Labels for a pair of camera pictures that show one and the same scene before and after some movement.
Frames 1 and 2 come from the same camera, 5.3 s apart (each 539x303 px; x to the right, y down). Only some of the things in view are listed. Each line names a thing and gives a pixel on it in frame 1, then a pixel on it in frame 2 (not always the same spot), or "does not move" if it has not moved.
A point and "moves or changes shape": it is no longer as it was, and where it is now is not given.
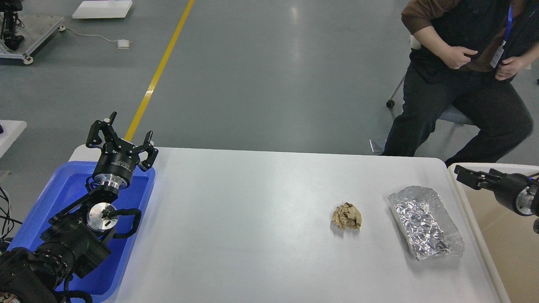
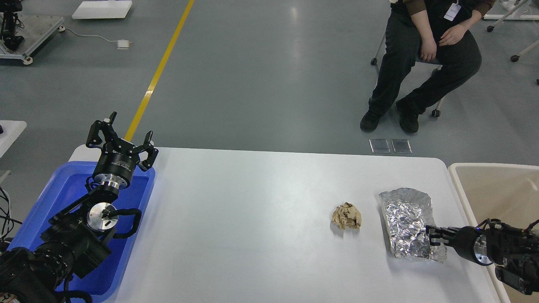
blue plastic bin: (102, 279) does not move
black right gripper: (516, 192) → (472, 243)
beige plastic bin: (508, 241) does not move
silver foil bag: (429, 229) moves or changes shape
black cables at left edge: (11, 220) does not move
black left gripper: (118, 158) does not move
